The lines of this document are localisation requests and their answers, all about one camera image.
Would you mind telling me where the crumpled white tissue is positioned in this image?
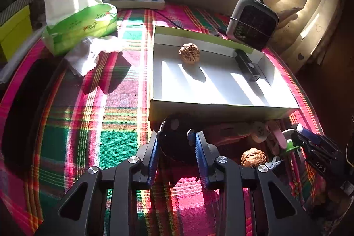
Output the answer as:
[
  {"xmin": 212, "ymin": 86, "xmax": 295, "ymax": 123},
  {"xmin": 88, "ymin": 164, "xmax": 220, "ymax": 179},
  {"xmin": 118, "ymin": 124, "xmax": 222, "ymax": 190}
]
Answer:
[{"xmin": 64, "ymin": 35, "xmax": 123, "ymax": 77}]

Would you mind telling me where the cream heart print curtain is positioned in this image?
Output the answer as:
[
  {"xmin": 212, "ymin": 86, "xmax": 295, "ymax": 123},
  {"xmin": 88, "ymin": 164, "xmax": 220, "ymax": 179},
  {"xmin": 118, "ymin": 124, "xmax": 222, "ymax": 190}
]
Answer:
[{"xmin": 261, "ymin": 0, "xmax": 346, "ymax": 73}]

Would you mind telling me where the yellow-green box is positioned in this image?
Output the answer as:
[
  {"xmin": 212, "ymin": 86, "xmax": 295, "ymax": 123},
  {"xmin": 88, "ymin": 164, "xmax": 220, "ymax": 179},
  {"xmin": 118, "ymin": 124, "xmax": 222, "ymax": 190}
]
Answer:
[{"xmin": 0, "ymin": 5, "xmax": 34, "ymax": 62}]

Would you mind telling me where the black round disc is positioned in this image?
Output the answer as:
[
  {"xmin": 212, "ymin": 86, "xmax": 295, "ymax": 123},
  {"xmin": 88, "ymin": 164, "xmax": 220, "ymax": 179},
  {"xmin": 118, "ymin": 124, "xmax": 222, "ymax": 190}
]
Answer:
[{"xmin": 158, "ymin": 114, "xmax": 198, "ymax": 163}]

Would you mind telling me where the plaid tablecloth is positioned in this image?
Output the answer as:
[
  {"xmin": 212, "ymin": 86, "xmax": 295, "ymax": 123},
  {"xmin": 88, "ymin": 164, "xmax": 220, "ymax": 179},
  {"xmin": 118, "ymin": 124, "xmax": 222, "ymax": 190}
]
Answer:
[{"xmin": 0, "ymin": 2, "xmax": 329, "ymax": 236}]

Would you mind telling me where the white power strip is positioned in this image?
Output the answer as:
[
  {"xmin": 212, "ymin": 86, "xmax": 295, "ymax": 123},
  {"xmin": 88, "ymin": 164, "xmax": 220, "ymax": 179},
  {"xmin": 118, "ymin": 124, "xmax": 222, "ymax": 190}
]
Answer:
[{"xmin": 102, "ymin": 0, "xmax": 165, "ymax": 10}]

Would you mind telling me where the white cardboard box green rim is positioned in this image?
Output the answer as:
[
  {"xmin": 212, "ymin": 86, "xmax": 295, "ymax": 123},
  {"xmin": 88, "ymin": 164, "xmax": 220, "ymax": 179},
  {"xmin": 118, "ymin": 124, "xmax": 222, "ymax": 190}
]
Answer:
[{"xmin": 148, "ymin": 25, "xmax": 300, "ymax": 129}]

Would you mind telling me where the green and white toy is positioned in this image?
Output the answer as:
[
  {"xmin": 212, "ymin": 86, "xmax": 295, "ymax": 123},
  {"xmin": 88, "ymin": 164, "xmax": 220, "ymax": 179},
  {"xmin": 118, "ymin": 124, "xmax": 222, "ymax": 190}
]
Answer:
[{"xmin": 281, "ymin": 123, "xmax": 303, "ymax": 159}]

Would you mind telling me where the black cable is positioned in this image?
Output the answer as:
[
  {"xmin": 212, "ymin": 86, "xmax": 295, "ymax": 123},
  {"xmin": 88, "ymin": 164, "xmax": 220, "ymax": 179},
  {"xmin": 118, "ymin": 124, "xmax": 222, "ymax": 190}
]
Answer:
[{"xmin": 153, "ymin": 9, "xmax": 222, "ymax": 36}]

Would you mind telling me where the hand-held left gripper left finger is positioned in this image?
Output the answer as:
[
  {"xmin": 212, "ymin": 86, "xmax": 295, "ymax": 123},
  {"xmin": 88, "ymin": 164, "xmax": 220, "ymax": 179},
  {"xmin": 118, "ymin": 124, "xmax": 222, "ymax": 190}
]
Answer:
[{"xmin": 35, "ymin": 129, "xmax": 161, "ymax": 236}]

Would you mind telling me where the pink stapler-shaped object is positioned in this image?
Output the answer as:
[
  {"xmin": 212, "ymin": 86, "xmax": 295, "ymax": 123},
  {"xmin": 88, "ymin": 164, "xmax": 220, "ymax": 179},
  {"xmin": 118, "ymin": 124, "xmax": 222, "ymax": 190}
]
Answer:
[{"xmin": 267, "ymin": 120, "xmax": 288, "ymax": 155}]

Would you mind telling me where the black rectangular device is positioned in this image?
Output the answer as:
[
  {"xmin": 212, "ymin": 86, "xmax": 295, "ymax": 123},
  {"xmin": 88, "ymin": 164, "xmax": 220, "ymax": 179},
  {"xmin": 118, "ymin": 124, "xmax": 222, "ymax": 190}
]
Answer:
[{"xmin": 234, "ymin": 49, "xmax": 260, "ymax": 82}]

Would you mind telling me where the small grey space heater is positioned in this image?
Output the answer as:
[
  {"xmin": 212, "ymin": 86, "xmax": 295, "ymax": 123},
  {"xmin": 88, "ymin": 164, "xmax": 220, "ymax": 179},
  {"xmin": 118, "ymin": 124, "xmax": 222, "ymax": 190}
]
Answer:
[{"xmin": 226, "ymin": 0, "xmax": 280, "ymax": 51}]

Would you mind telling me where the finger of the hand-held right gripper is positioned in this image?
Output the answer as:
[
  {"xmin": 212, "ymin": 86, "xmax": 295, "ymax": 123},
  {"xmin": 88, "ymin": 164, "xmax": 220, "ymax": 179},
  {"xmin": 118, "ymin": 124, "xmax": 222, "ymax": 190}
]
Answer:
[
  {"xmin": 300, "ymin": 128, "xmax": 343, "ymax": 152},
  {"xmin": 292, "ymin": 133, "xmax": 317, "ymax": 163}
]

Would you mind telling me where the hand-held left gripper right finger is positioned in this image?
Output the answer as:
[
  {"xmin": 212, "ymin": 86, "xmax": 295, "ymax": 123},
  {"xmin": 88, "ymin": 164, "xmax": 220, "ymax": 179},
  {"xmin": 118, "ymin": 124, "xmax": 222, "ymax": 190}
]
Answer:
[{"xmin": 195, "ymin": 131, "xmax": 316, "ymax": 236}]

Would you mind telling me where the small white clip object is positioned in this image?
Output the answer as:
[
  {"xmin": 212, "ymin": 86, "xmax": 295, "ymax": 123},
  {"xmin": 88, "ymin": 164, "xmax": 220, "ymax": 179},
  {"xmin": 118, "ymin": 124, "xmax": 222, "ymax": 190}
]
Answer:
[{"xmin": 267, "ymin": 157, "xmax": 284, "ymax": 170}]

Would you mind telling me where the brown walnut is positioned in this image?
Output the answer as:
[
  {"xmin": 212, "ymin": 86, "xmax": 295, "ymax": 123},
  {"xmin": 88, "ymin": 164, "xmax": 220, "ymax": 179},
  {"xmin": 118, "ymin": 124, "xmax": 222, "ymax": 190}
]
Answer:
[
  {"xmin": 179, "ymin": 43, "xmax": 200, "ymax": 63},
  {"xmin": 240, "ymin": 148, "xmax": 267, "ymax": 168}
]

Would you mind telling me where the grey patterned box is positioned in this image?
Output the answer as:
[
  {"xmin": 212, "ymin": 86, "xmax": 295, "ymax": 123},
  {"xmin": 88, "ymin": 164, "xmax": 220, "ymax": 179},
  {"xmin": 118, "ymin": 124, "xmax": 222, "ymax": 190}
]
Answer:
[{"xmin": 0, "ymin": 0, "xmax": 35, "ymax": 25}]

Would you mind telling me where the green tissue pack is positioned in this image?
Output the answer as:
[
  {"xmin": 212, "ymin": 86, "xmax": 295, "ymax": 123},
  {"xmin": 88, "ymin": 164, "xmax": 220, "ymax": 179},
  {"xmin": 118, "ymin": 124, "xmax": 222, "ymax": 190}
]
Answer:
[{"xmin": 41, "ymin": 0, "xmax": 119, "ymax": 57}]

